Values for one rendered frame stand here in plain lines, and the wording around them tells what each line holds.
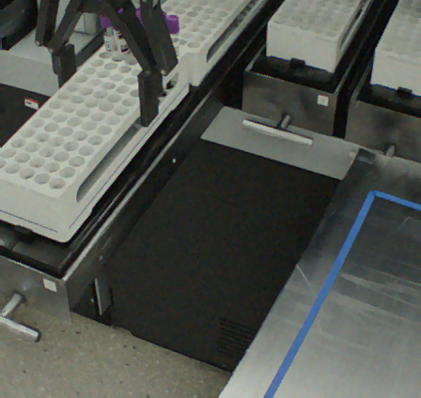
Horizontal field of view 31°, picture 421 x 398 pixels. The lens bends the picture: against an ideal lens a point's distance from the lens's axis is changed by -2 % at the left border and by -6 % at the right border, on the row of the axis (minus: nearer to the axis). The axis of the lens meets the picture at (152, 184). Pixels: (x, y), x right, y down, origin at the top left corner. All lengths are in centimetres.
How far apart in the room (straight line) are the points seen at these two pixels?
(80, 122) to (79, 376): 92
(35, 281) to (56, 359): 92
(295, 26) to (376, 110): 16
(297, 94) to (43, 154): 38
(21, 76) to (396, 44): 61
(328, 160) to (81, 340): 85
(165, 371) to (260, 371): 100
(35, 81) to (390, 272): 71
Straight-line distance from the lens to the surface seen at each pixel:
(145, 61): 82
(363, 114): 103
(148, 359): 170
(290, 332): 72
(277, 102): 106
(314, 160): 110
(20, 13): 130
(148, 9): 79
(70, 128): 84
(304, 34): 103
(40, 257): 79
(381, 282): 77
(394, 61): 101
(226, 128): 112
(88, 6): 83
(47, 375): 170
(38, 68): 125
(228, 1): 111
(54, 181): 78
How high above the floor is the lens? 139
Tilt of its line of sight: 42 degrees down
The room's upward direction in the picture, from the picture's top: 3 degrees counter-clockwise
